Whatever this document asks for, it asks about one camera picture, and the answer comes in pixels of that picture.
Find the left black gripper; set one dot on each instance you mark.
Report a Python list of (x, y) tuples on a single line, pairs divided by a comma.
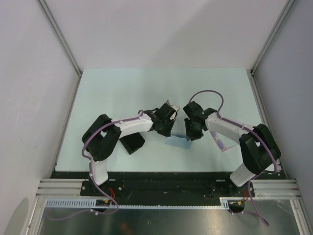
[(167, 132)]

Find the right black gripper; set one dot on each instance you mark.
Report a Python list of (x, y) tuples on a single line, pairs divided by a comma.
[(190, 135)]

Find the light blue cleaning cloth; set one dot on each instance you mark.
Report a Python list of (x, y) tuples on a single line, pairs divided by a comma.
[(178, 141)]

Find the pink purple sunglasses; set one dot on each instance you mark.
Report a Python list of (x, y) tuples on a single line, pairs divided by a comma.
[(221, 143)]

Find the black glasses case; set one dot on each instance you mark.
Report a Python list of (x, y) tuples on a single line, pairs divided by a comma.
[(132, 142)]

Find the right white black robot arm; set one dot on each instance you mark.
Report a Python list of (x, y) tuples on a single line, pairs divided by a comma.
[(258, 147)]

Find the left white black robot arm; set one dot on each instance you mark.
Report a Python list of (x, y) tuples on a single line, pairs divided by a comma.
[(103, 135)]

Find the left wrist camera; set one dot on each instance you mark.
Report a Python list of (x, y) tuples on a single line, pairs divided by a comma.
[(174, 107)]

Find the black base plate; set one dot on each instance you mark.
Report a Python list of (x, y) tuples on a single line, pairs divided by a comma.
[(121, 184)]

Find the white slotted cable duct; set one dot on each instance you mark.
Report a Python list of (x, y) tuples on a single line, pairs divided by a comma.
[(89, 203)]

